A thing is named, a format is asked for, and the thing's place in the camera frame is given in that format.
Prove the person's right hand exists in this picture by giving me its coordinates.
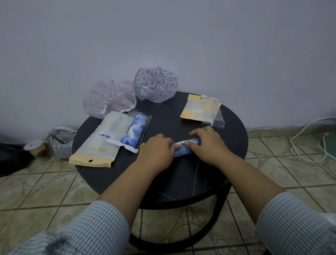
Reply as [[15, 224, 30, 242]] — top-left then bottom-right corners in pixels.
[[183, 125, 234, 168]]

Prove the person's left hand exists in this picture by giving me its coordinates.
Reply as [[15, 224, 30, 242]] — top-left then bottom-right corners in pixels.
[[136, 133, 182, 174]]

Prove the blue flower shower cap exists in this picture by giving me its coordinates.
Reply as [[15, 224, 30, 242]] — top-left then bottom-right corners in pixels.
[[169, 138, 202, 158], [120, 113, 147, 149]]

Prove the stack of yellow small pouches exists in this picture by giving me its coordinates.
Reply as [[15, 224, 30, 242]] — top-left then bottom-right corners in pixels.
[[180, 94, 222, 122]]

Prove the cream packet with barcode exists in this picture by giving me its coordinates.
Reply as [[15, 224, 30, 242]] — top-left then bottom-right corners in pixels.
[[69, 111, 134, 168]]

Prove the pink print shower cap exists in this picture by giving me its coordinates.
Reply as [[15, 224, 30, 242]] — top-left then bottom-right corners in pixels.
[[83, 80, 137, 119]]

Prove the person's right forearm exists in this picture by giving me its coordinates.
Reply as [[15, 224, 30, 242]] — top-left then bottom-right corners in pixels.
[[218, 155, 336, 255]]

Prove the black round side table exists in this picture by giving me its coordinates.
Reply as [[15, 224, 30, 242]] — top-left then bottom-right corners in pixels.
[[71, 91, 249, 254]]

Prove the silver quilted handbag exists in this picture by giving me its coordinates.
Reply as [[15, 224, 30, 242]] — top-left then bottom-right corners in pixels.
[[47, 126, 79, 160]]

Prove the ribbon spool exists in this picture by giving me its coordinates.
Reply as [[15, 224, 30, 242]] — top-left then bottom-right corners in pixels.
[[23, 139, 50, 161]]

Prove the black bag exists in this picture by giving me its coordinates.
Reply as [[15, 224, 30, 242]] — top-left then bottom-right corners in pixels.
[[0, 142, 33, 178]]

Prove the white cable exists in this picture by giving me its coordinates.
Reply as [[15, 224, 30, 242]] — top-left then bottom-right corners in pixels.
[[290, 117, 336, 163]]

